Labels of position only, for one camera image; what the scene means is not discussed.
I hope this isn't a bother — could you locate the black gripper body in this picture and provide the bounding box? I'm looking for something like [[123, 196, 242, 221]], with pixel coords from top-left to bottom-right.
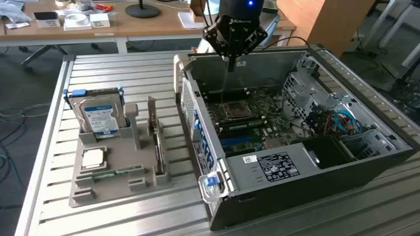
[[216, 0, 266, 33]]

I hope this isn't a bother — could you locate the black graphics card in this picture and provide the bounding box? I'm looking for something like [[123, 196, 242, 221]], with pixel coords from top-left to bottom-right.
[[147, 96, 167, 177]]

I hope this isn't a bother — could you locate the white paper stack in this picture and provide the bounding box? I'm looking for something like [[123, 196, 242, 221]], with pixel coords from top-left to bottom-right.
[[178, 11, 207, 30]]

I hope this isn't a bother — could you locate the wooden cabinet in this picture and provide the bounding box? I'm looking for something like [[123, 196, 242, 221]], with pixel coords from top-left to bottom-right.
[[278, 0, 378, 58]]

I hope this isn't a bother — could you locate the black round lamp base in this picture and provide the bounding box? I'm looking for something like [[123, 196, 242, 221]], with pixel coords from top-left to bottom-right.
[[126, 0, 162, 19]]

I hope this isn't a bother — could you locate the metal CPU socket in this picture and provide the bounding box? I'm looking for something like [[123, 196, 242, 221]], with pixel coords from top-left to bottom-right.
[[218, 100, 254, 121]]

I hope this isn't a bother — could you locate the green motherboard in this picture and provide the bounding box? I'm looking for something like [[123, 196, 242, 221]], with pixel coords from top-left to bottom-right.
[[206, 87, 316, 158]]

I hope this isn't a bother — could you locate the white labelled box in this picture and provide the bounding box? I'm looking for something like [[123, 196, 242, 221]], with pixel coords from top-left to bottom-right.
[[88, 13, 111, 29]]

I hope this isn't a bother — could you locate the orange small item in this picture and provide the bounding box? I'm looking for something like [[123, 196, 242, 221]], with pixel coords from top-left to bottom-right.
[[94, 2, 115, 12]]

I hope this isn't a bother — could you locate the white tape roll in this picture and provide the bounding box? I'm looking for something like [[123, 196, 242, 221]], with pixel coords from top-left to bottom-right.
[[66, 13, 88, 25]]

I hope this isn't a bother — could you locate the blue expansion slot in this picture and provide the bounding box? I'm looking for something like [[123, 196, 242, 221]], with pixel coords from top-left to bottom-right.
[[220, 137, 256, 146]]

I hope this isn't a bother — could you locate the flat white box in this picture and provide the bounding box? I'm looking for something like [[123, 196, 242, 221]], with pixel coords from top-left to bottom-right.
[[63, 22, 94, 31]]

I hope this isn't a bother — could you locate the hard disk with blue carrier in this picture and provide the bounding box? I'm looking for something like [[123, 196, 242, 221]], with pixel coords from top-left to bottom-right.
[[63, 86, 131, 140]]

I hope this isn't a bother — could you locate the white box with black top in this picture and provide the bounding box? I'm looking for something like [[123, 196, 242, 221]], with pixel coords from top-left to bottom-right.
[[34, 11, 62, 29]]

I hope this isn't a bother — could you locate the wooden desk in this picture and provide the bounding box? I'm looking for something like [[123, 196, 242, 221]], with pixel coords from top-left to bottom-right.
[[0, 0, 298, 72]]

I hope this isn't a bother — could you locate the grey parts rack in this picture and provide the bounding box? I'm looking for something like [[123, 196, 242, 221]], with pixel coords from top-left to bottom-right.
[[68, 102, 175, 208]]

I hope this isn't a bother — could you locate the silver disk bay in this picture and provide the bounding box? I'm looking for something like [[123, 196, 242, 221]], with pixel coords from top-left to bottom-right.
[[339, 129, 398, 160]]

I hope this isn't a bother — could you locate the grey power supply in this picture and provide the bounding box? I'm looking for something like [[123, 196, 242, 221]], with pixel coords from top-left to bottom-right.
[[224, 144, 322, 194]]

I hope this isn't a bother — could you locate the blue case latch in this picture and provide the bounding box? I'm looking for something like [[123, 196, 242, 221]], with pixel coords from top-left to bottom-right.
[[203, 172, 220, 190]]

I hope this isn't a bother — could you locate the white label card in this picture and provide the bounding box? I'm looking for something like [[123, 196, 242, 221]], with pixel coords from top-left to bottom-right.
[[4, 22, 31, 30]]

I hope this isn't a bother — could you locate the silver CPU chip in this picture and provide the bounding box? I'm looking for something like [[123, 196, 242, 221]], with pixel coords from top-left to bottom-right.
[[82, 148, 107, 169]]

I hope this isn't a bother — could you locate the clear plastic bag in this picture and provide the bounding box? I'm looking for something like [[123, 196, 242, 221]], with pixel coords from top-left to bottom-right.
[[0, 0, 32, 23]]

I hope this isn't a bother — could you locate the loose green RAM stick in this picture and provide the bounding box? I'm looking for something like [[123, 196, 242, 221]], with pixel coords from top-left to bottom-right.
[[78, 165, 146, 179]]

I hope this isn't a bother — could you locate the black open PC case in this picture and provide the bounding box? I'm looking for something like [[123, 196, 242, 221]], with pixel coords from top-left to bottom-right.
[[172, 44, 418, 232]]

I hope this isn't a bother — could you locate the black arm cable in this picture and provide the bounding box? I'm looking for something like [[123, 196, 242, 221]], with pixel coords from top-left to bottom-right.
[[200, 0, 215, 28]]

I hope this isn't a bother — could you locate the black cable over case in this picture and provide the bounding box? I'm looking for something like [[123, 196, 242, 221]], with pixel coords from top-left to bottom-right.
[[278, 36, 330, 53]]

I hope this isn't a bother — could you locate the white desk frame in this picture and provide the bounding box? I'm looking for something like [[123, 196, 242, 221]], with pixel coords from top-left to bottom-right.
[[360, 0, 420, 67]]

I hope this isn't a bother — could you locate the red wire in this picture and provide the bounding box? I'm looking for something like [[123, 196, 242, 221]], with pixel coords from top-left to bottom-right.
[[323, 114, 346, 135]]

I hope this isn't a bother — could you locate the blue wire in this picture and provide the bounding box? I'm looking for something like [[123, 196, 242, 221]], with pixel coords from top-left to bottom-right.
[[328, 110, 364, 135]]

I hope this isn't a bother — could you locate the white floor cable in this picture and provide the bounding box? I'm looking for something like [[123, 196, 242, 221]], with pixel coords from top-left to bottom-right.
[[0, 102, 52, 118]]

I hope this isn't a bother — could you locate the blue floor cable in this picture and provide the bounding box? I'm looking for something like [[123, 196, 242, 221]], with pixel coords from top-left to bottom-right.
[[0, 118, 27, 212]]

